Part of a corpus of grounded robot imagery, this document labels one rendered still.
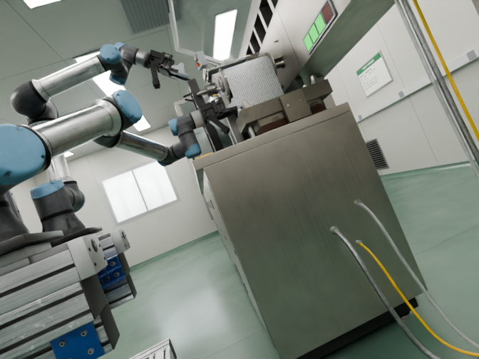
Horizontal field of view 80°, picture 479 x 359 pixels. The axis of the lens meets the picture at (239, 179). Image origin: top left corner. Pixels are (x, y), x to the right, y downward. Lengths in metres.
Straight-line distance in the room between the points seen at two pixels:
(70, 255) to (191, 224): 6.20
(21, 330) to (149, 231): 6.28
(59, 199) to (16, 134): 0.59
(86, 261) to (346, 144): 0.96
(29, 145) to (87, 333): 0.43
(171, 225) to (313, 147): 5.97
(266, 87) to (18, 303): 1.20
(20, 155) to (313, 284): 0.97
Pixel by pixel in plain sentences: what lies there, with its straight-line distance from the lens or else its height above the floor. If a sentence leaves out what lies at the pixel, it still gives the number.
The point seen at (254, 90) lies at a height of 1.15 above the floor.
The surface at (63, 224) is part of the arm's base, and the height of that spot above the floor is 0.86.
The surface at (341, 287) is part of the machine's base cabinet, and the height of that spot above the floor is 0.26.
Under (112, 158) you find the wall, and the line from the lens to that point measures 7.26.
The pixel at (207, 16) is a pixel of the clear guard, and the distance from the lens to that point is 2.10.
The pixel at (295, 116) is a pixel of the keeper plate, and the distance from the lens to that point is 1.20.
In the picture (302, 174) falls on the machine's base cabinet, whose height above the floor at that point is 0.70.
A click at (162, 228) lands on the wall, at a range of 6.95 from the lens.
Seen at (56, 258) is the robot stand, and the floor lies 0.75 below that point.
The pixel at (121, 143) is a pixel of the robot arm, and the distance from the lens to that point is 1.19.
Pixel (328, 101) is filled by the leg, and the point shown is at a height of 1.00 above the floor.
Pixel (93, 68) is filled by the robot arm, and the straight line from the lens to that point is 1.40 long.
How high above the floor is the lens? 0.74
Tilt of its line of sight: 2 degrees up
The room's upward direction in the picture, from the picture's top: 22 degrees counter-clockwise
